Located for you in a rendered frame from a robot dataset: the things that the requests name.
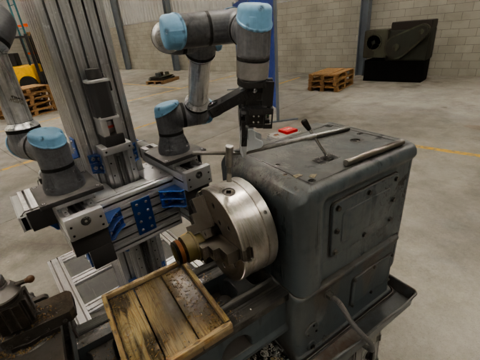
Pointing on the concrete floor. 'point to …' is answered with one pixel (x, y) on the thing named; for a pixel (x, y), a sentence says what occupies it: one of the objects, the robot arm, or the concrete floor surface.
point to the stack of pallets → (37, 99)
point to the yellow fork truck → (27, 73)
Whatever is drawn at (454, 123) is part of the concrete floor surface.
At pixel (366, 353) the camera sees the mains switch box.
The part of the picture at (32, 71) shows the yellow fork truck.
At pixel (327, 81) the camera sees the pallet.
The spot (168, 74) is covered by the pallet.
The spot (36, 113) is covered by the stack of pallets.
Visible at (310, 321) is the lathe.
